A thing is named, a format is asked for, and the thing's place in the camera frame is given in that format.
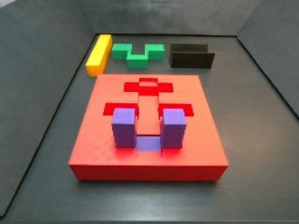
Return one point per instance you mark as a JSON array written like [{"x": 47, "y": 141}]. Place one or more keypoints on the red slotted board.
[{"x": 149, "y": 95}]

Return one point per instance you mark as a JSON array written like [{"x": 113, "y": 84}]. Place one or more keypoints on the purple U-shaped block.
[{"x": 149, "y": 133}]

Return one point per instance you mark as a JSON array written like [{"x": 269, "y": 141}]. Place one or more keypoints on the yellow long bar block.
[{"x": 98, "y": 57}]

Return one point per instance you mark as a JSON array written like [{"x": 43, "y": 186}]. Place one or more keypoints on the green zigzag block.
[{"x": 138, "y": 61}]

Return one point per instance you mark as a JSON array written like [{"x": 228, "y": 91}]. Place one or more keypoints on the black angle bracket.
[{"x": 192, "y": 56}]

